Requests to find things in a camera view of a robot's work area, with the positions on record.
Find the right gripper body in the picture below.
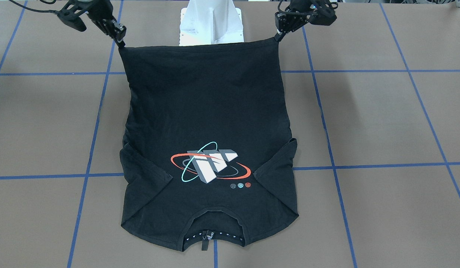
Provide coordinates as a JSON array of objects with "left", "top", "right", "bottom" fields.
[{"left": 87, "top": 0, "right": 116, "bottom": 25}]

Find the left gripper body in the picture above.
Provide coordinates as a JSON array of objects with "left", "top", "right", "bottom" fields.
[{"left": 287, "top": 0, "right": 315, "bottom": 15}]

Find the black graphic t-shirt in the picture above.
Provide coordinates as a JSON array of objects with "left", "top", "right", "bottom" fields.
[{"left": 119, "top": 37, "right": 299, "bottom": 252}]

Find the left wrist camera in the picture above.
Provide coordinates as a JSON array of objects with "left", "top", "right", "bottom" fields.
[{"left": 309, "top": 0, "right": 338, "bottom": 26}]

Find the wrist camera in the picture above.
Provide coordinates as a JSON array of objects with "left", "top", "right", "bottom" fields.
[
  {"left": 309, "top": 0, "right": 338, "bottom": 26},
  {"left": 57, "top": 0, "right": 90, "bottom": 32}
]

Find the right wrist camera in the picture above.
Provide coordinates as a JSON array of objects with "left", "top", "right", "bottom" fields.
[{"left": 57, "top": 0, "right": 90, "bottom": 32}]

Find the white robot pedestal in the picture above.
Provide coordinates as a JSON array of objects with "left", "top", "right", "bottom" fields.
[{"left": 179, "top": 0, "right": 244, "bottom": 47}]

